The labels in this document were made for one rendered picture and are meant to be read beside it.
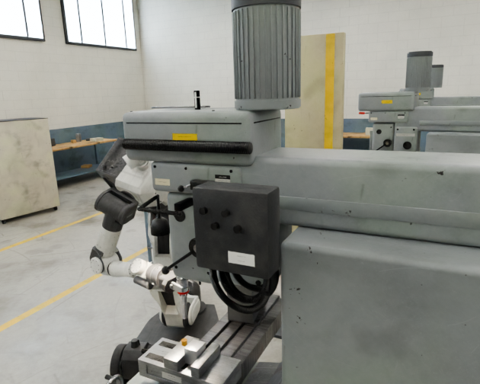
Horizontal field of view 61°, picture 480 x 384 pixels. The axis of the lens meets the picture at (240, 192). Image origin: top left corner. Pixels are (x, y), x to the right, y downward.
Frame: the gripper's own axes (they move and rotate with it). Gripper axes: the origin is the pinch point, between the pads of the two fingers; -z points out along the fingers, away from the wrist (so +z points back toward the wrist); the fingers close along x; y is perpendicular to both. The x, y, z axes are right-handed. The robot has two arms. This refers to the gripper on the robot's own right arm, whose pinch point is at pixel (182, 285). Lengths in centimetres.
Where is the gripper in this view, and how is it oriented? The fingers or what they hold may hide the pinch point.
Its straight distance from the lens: 166.6
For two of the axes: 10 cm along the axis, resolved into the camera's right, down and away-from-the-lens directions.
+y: 0.3, 9.7, 2.4
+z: -7.6, -1.3, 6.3
